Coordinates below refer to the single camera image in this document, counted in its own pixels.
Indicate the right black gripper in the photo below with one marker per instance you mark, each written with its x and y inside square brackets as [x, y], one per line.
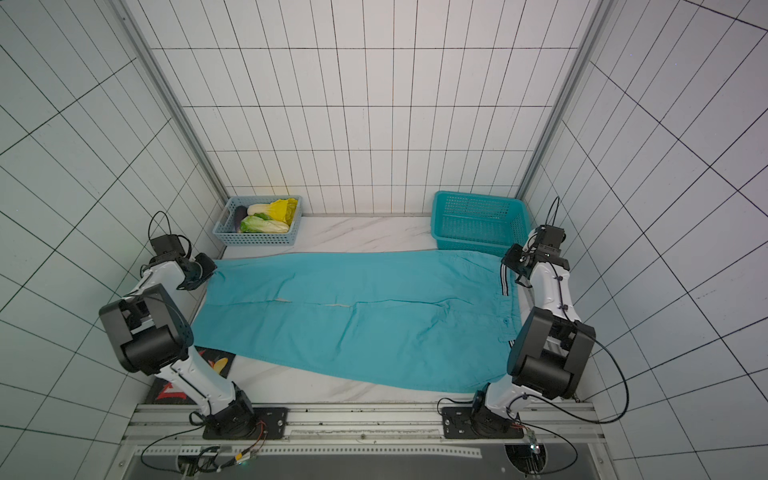
[516, 261]

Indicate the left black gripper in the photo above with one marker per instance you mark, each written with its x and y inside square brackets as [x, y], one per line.
[209, 265]

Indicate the teal long pants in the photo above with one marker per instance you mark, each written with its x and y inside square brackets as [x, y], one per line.
[439, 320]

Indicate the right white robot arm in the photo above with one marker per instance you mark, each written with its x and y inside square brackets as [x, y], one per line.
[548, 356]

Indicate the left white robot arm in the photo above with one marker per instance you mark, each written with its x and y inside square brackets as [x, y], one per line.
[149, 334]

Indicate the teal plastic basket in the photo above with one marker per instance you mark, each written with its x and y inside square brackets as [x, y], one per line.
[487, 224]

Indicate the dark purple eggplant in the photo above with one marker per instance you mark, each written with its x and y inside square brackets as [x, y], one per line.
[239, 214]

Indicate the green napa cabbage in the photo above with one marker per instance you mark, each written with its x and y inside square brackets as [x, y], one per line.
[263, 224]

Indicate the light blue perforated basket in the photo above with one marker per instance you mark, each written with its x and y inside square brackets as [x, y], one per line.
[223, 228]

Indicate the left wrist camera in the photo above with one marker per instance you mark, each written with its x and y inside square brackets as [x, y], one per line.
[170, 244]

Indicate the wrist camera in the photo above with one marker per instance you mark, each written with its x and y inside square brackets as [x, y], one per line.
[549, 236]
[170, 244]

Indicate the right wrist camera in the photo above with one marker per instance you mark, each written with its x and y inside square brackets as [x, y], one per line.
[549, 236]

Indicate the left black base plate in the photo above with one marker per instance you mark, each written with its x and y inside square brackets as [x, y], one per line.
[264, 423]

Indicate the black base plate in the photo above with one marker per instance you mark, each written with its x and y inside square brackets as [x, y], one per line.
[462, 422]
[264, 423]

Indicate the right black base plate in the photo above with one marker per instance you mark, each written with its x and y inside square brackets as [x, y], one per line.
[462, 422]

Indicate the aluminium mounting rail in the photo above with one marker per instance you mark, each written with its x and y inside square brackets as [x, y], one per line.
[349, 428]

